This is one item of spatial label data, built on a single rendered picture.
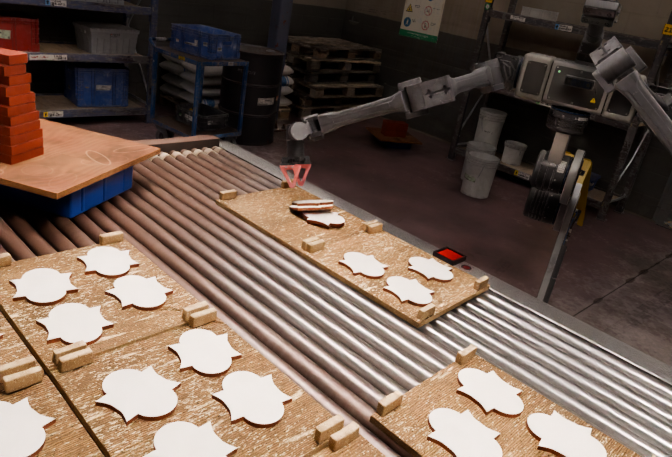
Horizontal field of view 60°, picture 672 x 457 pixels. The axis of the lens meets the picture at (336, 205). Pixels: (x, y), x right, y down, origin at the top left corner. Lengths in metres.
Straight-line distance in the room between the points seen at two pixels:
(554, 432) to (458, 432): 0.19
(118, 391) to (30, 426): 0.14
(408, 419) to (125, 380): 0.51
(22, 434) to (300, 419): 0.44
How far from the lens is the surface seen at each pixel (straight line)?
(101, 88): 5.99
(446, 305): 1.53
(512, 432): 1.20
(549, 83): 2.16
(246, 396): 1.10
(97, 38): 5.86
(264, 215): 1.83
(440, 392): 1.23
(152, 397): 1.09
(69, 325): 1.27
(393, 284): 1.54
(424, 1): 7.55
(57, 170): 1.78
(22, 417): 1.09
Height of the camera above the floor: 1.66
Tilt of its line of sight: 21 degrees down
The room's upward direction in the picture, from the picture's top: 10 degrees clockwise
